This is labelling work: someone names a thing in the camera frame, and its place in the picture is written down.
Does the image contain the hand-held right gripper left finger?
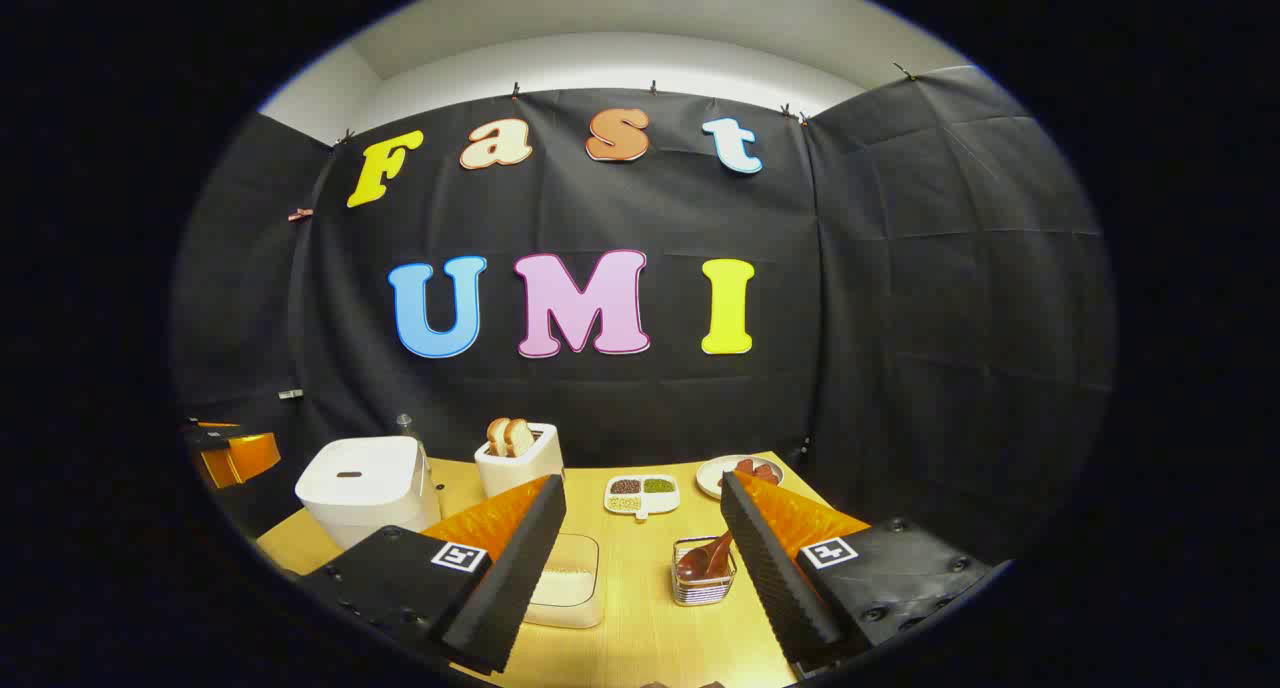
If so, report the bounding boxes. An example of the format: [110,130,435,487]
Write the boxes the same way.
[298,474,568,676]

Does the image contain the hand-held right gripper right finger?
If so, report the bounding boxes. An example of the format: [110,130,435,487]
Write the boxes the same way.
[719,471,993,669]

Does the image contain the clear box of rice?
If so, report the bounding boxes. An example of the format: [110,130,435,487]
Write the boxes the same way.
[522,533,605,629]

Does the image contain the brown wooden spoon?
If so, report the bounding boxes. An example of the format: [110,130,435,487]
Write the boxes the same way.
[677,531,734,581]

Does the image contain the white rice cooker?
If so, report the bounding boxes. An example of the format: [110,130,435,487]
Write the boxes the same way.
[295,436,442,551]

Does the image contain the white toaster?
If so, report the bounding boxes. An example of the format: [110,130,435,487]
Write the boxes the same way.
[474,423,565,499]

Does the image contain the white round plate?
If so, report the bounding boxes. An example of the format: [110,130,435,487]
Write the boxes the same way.
[696,455,785,500]

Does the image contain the white divided bean dish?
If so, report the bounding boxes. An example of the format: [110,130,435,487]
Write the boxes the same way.
[604,474,681,521]

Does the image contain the clear glass bottle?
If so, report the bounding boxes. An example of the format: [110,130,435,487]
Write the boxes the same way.
[396,414,433,469]

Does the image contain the black backdrop cloth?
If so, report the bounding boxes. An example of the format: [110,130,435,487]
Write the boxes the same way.
[170,65,1116,569]

